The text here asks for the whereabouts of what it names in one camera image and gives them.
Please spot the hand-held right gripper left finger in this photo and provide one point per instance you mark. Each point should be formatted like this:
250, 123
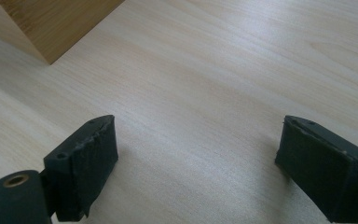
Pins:
84, 168

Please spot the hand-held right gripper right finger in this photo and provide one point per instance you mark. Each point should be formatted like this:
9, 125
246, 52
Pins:
320, 174

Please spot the wooden compartment box with lid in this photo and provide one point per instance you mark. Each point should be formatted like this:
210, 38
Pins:
59, 28

